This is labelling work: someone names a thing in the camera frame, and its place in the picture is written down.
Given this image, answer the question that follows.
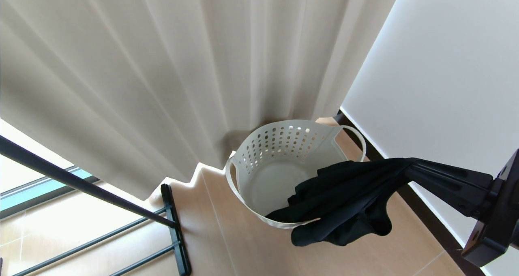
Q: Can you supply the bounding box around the white laundry basket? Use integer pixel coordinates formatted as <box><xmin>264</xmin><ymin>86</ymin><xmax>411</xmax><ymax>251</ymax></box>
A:
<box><xmin>225</xmin><ymin>120</ymin><xmax>367</xmax><ymax>229</ymax></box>

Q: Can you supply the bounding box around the beige curtain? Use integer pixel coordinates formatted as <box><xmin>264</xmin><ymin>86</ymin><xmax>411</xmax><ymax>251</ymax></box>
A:
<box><xmin>0</xmin><ymin>0</ymin><xmax>404</xmax><ymax>201</ymax></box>

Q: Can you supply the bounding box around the black clothes rack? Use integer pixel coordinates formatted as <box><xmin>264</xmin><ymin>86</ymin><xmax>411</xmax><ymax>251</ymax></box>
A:
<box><xmin>0</xmin><ymin>135</ymin><xmax>192</xmax><ymax>276</ymax></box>

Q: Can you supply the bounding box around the black garment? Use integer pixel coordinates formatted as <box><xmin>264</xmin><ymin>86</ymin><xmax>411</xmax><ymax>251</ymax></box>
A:
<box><xmin>266</xmin><ymin>158</ymin><xmax>417</xmax><ymax>247</ymax></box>

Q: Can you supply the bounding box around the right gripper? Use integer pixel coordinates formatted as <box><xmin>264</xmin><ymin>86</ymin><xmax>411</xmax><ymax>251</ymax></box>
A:
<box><xmin>405</xmin><ymin>148</ymin><xmax>519</xmax><ymax>267</ymax></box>

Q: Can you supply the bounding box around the window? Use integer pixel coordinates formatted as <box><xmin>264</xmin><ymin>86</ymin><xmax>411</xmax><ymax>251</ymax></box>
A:
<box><xmin>0</xmin><ymin>118</ymin><xmax>101</xmax><ymax>220</ymax></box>

